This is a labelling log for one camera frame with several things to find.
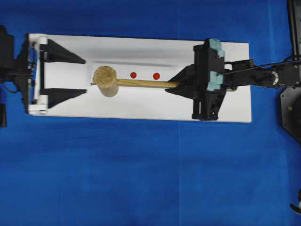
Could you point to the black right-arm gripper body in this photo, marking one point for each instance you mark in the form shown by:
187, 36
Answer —
207, 104

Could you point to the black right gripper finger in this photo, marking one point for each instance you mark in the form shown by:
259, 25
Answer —
185, 92
187, 74

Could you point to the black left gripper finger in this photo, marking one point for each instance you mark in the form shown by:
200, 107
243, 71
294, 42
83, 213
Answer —
57, 96
57, 53

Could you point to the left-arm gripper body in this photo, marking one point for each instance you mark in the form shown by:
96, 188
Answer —
29, 79

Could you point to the wooden mallet hammer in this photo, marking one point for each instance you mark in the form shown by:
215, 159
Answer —
106, 80

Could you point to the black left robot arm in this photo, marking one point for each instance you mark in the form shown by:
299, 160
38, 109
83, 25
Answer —
7, 60

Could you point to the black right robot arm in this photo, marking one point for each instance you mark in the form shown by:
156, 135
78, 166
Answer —
245, 73

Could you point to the large white base board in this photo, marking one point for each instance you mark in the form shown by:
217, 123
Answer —
129, 103

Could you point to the small white marked block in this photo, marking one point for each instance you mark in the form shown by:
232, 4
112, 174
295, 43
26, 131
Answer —
157, 76

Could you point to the black clamp bottom right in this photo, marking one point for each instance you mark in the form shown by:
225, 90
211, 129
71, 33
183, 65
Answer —
297, 208

